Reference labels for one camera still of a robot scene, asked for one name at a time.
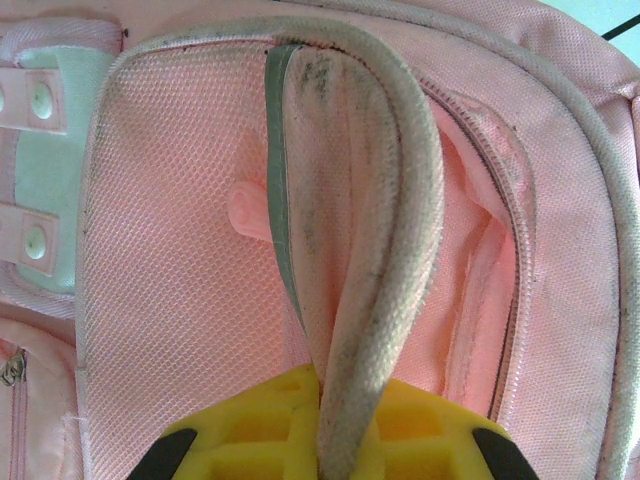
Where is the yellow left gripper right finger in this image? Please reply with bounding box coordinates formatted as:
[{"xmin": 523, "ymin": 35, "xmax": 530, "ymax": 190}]
[{"xmin": 357, "ymin": 378, "xmax": 544, "ymax": 480}]

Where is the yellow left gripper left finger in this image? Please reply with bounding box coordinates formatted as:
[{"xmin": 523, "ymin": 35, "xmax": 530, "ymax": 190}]
[{"xmin": 132, "ymin": 363, "xmax": 321, "ymax": 480}]

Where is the pink student backpack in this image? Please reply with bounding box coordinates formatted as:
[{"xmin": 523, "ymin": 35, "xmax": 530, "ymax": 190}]
[{"xmin": 0, "ymin": 0, "xmax": 640, "ymax": 480}]

